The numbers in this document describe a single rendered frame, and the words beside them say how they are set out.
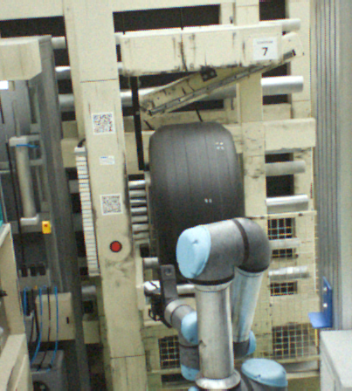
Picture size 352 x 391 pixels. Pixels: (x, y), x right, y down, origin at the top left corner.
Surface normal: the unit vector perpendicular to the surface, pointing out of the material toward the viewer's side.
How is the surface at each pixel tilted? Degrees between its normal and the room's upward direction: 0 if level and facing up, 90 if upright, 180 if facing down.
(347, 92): 90
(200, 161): 46
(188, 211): 80
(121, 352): 90
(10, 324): 90
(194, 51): 90
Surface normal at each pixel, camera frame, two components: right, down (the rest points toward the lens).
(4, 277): 0.06, 0.26
